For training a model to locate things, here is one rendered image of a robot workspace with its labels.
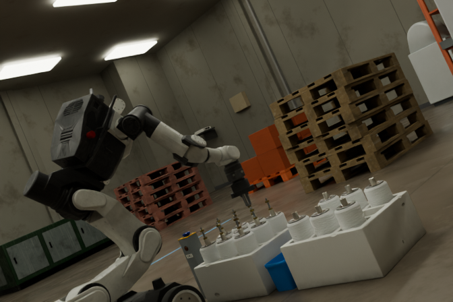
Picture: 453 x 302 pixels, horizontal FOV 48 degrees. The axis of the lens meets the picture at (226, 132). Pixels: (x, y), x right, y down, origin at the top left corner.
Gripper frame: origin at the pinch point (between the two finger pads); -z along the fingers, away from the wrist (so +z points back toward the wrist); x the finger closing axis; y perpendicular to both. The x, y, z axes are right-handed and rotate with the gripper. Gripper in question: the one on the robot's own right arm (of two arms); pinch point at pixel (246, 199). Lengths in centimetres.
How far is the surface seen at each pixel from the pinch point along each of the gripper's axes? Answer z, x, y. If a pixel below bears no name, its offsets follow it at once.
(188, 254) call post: -13.3, 37.0, 3.4
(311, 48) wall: 164, -86, -824
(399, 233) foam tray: -29, -57, 50
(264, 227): -12.8, -6.5, 20.1
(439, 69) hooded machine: 19, -249, -621
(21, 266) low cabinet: -1, 507, -529
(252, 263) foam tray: -22.3, 1.3, 36.2
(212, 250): -13.7, 20.7, 17.7
